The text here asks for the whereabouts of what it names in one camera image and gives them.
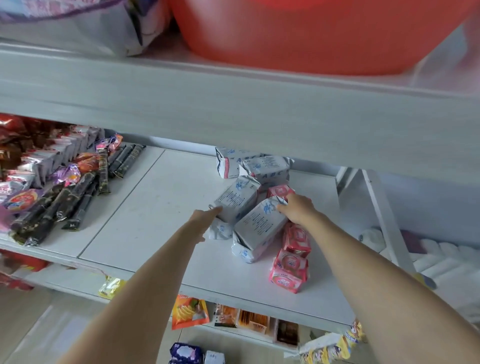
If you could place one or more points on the row of dark stick packets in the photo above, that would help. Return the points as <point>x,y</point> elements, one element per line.
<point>75,198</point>

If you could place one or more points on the row of silver red packets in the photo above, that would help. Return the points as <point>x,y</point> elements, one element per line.
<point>48,157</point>

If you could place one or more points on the orange chip bag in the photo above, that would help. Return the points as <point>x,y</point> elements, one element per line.
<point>189,311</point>

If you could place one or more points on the white metal shelf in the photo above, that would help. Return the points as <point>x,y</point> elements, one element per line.
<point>225,112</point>

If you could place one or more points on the person's right forearm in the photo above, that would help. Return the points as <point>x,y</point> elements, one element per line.
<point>375,285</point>

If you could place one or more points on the pile of red bags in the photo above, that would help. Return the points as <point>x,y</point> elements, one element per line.
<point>18,262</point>

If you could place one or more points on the pile of red snack packets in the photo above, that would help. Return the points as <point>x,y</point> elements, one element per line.
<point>11,131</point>

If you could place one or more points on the person's left forearm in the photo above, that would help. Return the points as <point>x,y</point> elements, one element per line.
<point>131,307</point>

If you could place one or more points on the purple pad packet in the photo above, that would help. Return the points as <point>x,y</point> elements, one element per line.
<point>185,352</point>

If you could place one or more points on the clear box of orange sachets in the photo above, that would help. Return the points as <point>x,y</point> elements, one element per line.
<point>255,322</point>

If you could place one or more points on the small white ABC packet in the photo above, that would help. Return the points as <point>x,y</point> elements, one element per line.
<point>213,358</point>

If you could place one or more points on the large purple detergent bag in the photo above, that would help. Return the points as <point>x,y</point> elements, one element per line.
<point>93,26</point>

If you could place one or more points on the purple cloth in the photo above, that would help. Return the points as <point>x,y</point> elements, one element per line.
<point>410,242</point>

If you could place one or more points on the brown snack box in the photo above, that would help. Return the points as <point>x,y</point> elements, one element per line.
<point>287,333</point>

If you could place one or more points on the row of red strip packets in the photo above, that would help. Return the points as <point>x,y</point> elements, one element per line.
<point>225,315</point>

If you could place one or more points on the person's right hand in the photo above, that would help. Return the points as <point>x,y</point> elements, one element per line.
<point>302,210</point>

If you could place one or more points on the person's left hand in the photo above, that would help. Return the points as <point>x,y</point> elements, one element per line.
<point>204,225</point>

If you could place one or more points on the heap of purple candy packets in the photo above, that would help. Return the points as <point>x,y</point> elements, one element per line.
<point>67,174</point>

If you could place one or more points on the yellow chip bag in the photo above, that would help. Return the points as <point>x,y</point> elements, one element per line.
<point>110,287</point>

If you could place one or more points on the white radiator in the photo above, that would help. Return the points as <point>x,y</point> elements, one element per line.
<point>450,270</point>

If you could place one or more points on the round purple candy tin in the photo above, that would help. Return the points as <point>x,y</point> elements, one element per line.
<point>20,198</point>

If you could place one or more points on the red bordered paper label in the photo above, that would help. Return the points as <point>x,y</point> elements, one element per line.
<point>88,269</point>

